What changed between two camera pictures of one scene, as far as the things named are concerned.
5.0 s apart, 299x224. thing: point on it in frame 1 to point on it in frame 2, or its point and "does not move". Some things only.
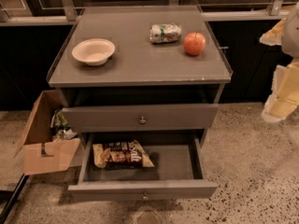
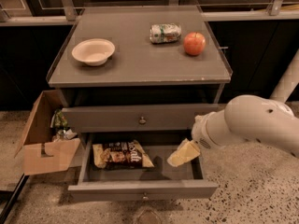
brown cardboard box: x=42 y=153 does not move
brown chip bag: x=121 y=155 does not move
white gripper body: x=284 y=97 to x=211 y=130
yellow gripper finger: x=287 y=100 to x=187 y=150
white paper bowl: x=94 y=51 does not move
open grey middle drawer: x=177 y=174 does not move
